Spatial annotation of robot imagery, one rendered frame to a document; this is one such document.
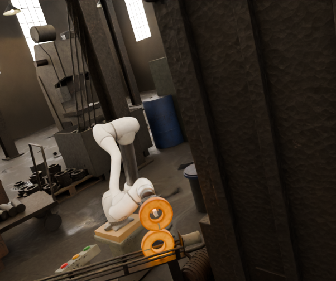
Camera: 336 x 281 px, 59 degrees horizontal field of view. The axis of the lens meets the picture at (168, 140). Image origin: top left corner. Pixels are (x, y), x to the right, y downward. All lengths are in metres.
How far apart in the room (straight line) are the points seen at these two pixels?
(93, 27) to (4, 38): 9.74
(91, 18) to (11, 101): 9.46
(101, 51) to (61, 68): 2.33
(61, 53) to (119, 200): 5.29
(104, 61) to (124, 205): 3.06
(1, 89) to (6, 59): 1.23
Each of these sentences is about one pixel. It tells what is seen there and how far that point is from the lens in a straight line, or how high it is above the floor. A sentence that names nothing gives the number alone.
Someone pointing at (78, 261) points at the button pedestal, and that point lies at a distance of 1.82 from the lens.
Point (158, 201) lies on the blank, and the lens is 1.36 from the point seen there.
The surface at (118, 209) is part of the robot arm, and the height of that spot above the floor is 0.82.
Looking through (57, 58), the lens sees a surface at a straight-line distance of 6.69.
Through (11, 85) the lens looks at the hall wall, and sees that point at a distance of 13.66.
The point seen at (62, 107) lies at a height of 1.06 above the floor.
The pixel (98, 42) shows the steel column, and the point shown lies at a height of 1.93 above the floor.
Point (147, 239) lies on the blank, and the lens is 1.43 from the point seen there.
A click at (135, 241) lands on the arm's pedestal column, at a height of 0.23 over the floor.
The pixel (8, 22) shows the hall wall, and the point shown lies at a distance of 14.27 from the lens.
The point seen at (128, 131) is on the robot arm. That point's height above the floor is 1.10.
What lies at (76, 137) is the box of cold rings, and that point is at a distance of 4.57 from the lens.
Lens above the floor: 1.52
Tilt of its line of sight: 16 degrees down
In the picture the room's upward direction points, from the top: 16 degrees counter-clockwise
